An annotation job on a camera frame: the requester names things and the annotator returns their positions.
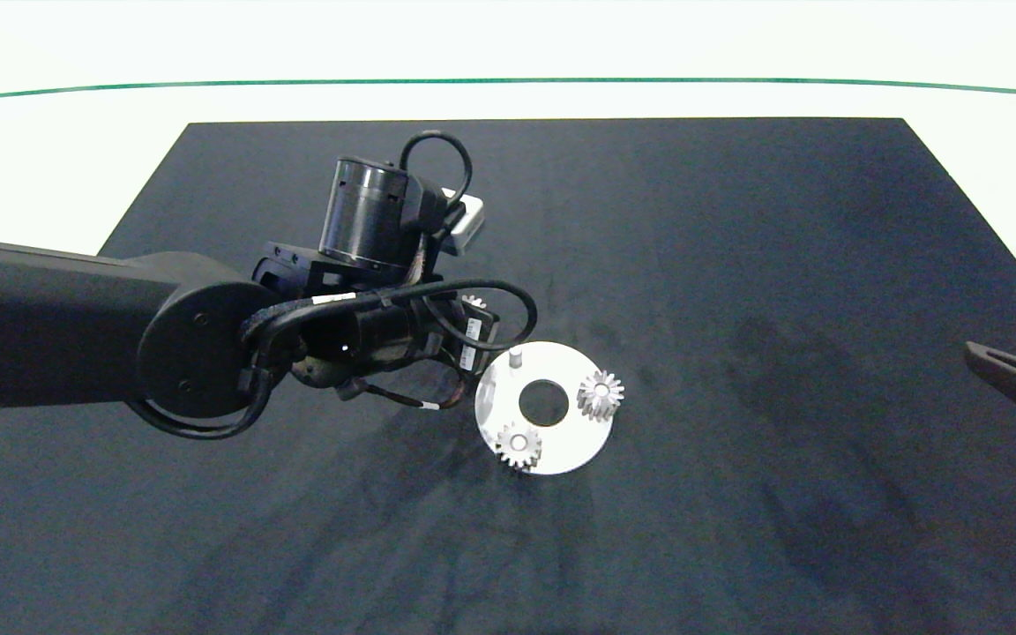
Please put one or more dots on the dark rectangular work mat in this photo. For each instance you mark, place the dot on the dark rectangular work mat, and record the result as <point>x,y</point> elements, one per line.
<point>737,265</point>

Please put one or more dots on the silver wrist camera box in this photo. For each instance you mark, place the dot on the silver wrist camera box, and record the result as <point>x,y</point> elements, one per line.
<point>470,225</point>

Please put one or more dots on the round white pinned carrier plate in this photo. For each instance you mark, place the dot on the round white pinned carrier plate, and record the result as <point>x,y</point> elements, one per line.
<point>565,445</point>

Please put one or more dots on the small steel planetary gear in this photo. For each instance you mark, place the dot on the small steel planetary gear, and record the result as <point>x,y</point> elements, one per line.
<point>474,302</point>
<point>531,452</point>
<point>590,402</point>

